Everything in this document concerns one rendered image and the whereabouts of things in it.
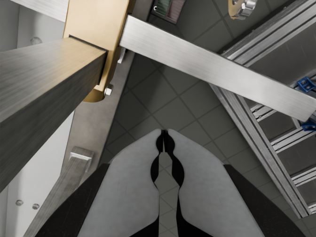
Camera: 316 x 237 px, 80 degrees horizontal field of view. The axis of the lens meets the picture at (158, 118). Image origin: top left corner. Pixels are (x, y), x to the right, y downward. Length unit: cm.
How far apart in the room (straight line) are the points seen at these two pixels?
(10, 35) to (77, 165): 29
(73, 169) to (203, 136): 99
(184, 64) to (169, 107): 95
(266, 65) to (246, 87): 75
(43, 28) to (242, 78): 39
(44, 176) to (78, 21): 54
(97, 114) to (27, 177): 37
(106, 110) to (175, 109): 80
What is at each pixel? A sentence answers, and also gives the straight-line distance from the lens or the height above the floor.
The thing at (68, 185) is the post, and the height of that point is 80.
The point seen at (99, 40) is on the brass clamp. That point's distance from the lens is 20.
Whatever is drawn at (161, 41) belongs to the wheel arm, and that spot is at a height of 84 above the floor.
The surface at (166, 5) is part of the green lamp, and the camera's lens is 35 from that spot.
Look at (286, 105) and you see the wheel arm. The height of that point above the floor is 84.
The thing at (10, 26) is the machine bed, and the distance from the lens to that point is 49.
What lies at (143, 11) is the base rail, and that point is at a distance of 35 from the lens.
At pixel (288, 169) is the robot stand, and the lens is 138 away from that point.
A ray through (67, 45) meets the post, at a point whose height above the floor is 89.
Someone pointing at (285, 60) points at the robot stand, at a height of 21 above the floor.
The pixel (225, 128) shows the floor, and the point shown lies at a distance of 130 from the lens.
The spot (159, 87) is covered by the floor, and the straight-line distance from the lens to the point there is 110.
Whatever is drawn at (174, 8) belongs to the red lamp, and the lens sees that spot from 35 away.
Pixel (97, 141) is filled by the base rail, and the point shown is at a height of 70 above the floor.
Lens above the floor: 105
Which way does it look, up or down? 62 degrees down
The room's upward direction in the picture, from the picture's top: 178 degrees clockwise
